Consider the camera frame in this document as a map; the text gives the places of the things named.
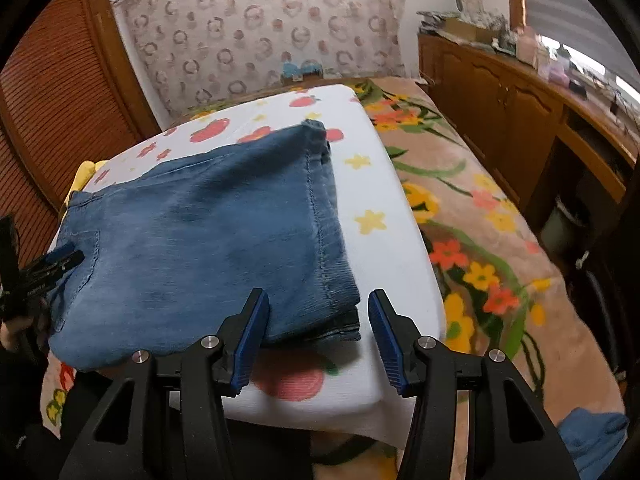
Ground blue denim jeans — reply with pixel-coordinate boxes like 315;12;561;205
49;122;360;370

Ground blue cloth on floor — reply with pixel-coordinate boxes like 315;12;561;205
558;408;629;480

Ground yellow Pikachu plush toy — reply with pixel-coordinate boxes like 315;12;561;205
63;160;106;208

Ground beige floral bed blanket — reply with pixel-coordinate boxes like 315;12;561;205
39;75;629;480

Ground white fruit-print folded blanket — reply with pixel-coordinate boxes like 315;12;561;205
85;84;445;448

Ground brown louvered wardrobe door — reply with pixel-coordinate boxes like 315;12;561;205
1;0;160;266

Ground long wooden sideboard cabinet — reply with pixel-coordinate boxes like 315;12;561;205
418;34;638;234

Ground patterned sheer curtain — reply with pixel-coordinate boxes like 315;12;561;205
116;0;405;118

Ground cardboard box with blue items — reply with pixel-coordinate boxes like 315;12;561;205
280;60;324;86

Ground pink bottle on sideboard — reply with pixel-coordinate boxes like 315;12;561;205
515;26;538;66

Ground cardboard box on sideboard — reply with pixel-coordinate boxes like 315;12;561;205
442;18;500;44

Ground grey striped window blind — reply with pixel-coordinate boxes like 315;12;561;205
525;0;639;93

